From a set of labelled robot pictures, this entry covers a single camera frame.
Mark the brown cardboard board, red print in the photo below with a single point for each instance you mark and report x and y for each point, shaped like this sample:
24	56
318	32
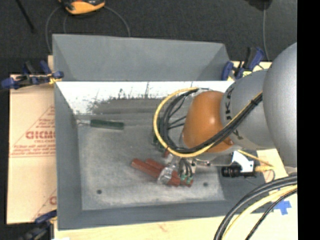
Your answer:
30	124

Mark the grey metal bin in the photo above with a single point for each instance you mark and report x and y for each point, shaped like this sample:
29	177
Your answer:
125	159

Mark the black cylinder on white bracket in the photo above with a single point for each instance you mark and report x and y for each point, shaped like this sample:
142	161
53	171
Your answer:
235	170

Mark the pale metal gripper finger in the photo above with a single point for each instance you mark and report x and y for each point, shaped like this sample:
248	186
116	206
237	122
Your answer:
167	174
173	161

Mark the red-brown flat block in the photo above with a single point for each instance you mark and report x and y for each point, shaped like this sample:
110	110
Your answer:
143	167
175	181
166	154
155	163

